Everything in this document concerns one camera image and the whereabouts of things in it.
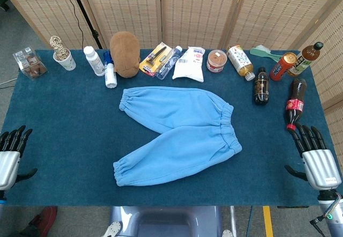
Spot teal table cloth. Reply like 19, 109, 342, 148
0, 49, 343, 208

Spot white plastic pouch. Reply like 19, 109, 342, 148
171, 46, 206, 83

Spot red shoe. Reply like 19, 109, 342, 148
20, 206, 58, 237

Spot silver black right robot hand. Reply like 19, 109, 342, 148
284, 124, 342, 191

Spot green plastic brush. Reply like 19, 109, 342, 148
249, 45, 281, 63

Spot brown plush toy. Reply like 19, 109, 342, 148
109, 31, 141, 78

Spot green tea bottle black cap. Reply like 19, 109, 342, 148
287, 41, 324, 77

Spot small black drink bottle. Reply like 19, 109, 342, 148
252, 66, 270, 106

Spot clear box of brown snacks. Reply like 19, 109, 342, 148
12, 46, 48, 80

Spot razor in yellow pack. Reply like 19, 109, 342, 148
138, 41, 174, 76

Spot white tube with blue cap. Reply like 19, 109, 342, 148
103, 51, 118, 89

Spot tall white plastic bottle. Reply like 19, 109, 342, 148
83, 46, 106, 77

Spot cola bottle with red label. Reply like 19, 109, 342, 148
284, 78, 308, 132

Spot light blue sweatpants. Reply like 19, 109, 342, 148
112, 86, 243, 187

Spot white paper cup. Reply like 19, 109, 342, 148
53, 49, 77, 71

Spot round jar with red label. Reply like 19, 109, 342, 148
206, 49, 228, 74

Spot black tripod stand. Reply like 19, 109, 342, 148
65, 0, 104, 50

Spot braided beige rope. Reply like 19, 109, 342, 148
49, 35, 71, 61

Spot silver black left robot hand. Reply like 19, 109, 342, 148
0, 125, 38, 192

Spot orange drink can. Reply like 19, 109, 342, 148
269, 52, 298, 82

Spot white table leg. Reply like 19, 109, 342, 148
229, 206, 238, 234

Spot bamboo folding screen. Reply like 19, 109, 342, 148
0, 0, 343, 152

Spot tea bottle with white label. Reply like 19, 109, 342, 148
226, 45, 256, 82

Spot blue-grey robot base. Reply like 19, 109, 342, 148
103, 206, 234, 237

